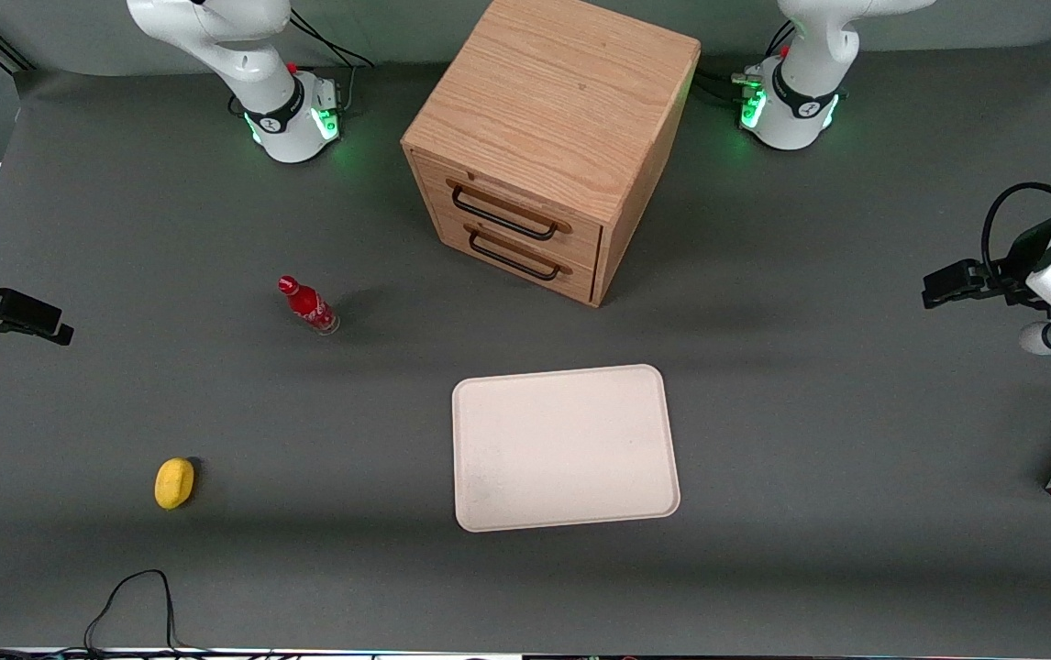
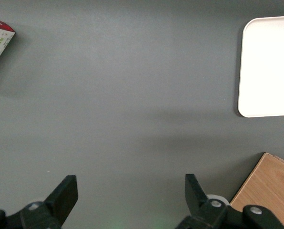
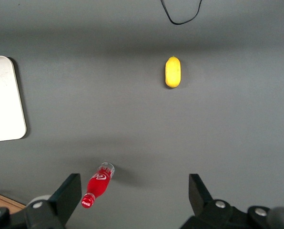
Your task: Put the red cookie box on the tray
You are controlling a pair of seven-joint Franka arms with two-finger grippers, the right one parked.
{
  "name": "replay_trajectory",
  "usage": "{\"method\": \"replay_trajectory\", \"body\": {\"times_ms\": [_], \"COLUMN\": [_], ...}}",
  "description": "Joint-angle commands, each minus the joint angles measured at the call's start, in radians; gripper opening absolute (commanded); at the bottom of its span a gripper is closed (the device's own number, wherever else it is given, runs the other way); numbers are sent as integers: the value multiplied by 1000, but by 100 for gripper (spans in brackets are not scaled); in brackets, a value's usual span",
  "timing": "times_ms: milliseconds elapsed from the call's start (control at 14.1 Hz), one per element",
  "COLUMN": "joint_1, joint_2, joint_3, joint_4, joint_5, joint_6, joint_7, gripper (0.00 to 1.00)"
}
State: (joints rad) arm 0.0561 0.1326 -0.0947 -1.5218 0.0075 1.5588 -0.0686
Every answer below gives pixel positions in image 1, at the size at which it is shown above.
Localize beige rectangular tray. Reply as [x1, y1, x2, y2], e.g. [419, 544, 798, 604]
[451, 364, 681, 534]

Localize yellow lemon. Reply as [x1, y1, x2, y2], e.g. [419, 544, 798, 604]
[154, 457, 197, 511]

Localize red cola bottle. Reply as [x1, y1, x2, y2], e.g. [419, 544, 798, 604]
[277, 275, 341, 336]

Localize wooden drawer front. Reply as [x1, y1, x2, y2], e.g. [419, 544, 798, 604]
[415, 152, 603, 273]
[432, 202, 603, 305]

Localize wooden drawer cabinet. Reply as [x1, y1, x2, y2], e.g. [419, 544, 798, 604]
[401, 0, 702, 308]

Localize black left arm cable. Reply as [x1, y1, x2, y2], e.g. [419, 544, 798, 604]
[982, 181, 1051, 285]

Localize thin black looped cable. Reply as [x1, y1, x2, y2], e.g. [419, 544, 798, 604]
[83, 568, 215, 657]

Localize black left base cables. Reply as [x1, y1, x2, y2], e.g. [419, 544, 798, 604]
[692, 68, 761, 105]

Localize black base cables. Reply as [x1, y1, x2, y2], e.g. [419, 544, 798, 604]
[290, 7, 377, 71]
[692, 68, 761, 105]

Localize black right base cables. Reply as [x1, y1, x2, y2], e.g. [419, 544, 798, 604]
[290, 7, 377, 71]

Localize black drawer handle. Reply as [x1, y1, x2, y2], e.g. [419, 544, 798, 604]
[464, 223, 573, 282]
[448, 179, 573, 243]

